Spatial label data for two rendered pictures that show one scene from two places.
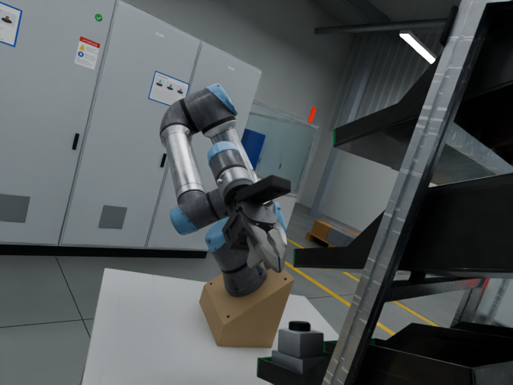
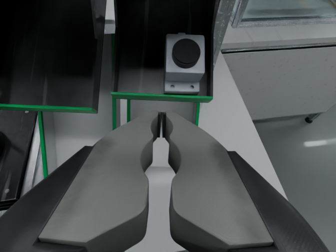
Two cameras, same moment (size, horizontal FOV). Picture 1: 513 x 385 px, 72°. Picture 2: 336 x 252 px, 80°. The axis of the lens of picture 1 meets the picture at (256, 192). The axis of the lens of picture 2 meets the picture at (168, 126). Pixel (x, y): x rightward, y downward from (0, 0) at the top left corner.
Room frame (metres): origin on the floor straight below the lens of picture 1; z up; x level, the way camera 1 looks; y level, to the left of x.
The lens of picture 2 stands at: (0.62, -0.03, 1.41)
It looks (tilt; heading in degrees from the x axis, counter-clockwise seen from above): 58 degrees down; 209
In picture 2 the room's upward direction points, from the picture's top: 6 degrees clockwise
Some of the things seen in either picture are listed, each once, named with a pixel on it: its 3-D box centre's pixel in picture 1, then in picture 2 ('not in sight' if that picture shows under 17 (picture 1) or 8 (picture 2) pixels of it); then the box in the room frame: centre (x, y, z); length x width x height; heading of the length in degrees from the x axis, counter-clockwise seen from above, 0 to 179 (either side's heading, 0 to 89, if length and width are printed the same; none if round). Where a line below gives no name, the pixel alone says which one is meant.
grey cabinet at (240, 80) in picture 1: (193, 156); not in sight; (3.93, 0.79, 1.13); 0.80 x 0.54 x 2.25; 132
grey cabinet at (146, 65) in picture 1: (122, 140); not in sight; (3.40, 1.39, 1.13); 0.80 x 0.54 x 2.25; 132
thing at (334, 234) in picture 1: (344, 242); not in sight; (6.51, -1.87, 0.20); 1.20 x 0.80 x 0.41; 42
